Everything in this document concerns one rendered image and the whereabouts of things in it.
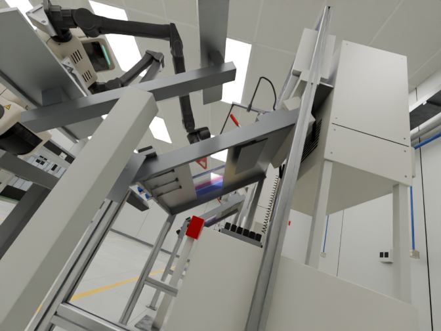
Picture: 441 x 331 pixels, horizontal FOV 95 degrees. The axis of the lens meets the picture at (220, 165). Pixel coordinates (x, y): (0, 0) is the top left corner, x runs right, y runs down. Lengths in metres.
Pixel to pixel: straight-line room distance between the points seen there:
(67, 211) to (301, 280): 0.60
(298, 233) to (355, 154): 3.33
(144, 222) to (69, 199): 9.63
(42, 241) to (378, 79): 1.28
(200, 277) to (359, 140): 0.76
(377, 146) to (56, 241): 1.00
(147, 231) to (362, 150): 9.47
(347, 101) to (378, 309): 0.75
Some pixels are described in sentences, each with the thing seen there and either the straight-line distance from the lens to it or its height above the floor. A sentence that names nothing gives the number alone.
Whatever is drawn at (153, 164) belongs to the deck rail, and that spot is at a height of 0.75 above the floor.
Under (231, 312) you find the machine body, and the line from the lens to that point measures 0.67.
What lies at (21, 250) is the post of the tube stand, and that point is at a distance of 0.45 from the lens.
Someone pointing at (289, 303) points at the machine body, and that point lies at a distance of 0.70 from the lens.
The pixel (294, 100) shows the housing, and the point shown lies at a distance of 0.98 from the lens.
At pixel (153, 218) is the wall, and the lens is 9.95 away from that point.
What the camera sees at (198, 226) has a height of 0.71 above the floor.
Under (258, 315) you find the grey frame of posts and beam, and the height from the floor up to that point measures 0.46.
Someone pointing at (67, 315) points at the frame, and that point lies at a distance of 0.72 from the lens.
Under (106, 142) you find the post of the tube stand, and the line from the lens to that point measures 0.45.
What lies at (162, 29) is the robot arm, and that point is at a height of 1.39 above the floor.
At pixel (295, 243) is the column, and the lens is 4.11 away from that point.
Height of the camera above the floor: 0.55
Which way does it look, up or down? 23 degrees up
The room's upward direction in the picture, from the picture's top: 21 degrees clockwise
